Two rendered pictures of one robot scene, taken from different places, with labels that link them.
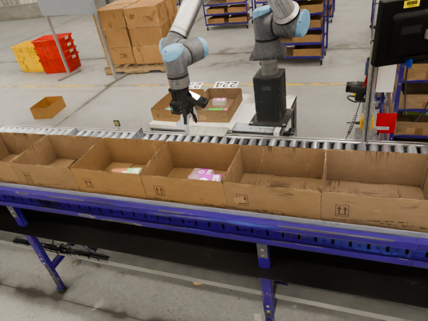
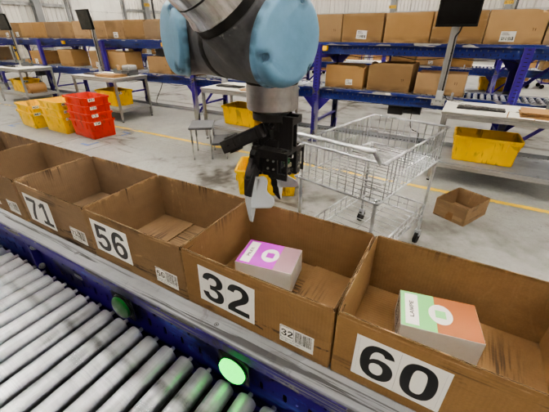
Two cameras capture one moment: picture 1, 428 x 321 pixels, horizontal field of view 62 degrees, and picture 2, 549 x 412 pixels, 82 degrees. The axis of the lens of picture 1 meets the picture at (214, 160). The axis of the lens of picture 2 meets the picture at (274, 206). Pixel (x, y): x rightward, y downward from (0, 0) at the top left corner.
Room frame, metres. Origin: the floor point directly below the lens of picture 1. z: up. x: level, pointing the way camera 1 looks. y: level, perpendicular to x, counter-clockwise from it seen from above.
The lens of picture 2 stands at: (2.01, 0.15, 1.50)
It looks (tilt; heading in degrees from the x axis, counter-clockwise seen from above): 29 degrees down; 186
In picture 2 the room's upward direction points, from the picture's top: straight up
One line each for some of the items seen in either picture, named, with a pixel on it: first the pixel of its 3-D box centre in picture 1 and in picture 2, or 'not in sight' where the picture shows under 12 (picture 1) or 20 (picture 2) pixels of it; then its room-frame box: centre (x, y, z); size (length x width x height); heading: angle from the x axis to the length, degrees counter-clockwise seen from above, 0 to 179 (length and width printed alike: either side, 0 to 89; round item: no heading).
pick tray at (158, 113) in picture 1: (179, 104); not in sight; (2.58, 0.19, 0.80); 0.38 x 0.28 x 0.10; 152
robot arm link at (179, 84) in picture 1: (178, 81); (273, 97); (1.44, 0.09, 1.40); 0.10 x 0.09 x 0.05; 156
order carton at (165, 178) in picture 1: (194, 173); (280, 267); (1.37, 0.10, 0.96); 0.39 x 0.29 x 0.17; 66
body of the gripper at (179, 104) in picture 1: (181, 99); (275, 144); (1.44, 0.09, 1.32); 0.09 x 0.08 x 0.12; 66
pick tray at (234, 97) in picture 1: (218, 104); not in sight; (2.46, -0.10, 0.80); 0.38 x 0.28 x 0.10; 156
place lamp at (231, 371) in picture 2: not in sight; (230, 372); (1.57, 0.00, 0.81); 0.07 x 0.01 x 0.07; 66
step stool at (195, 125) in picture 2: not in sight; (211, 139); (-2.13, -1.13, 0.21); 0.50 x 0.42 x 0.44; 100
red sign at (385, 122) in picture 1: (379, 123); not in sight; (1.72, -0.97, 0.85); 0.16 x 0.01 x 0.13; 66
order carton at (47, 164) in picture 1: (62, 162); not in sight; (1.69, 0.82, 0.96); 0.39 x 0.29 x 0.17; 66
